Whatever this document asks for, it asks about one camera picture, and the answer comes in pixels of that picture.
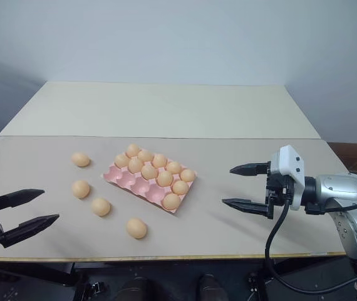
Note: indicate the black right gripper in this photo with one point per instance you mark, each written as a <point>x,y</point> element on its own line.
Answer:
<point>275,188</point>

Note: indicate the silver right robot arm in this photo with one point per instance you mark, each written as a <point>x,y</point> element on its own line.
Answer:
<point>344,188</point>

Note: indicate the pink egg tray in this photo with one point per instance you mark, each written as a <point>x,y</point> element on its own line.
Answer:
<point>141,188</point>

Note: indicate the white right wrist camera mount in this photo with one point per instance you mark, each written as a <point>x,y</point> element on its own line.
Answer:
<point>291,163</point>

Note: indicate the dark rounded shape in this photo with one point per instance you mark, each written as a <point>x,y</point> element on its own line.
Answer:
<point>213,288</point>
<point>135,290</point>

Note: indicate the brown egg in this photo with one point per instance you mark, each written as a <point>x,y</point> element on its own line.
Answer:
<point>187,175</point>
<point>135,165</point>
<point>149,172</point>
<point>121,160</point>
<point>174,167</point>
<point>146,155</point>
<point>80,189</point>
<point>165,178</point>
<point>100,206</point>
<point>137,228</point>
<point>171,201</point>
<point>160,160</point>
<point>132,150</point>
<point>80,159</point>
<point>180,187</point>

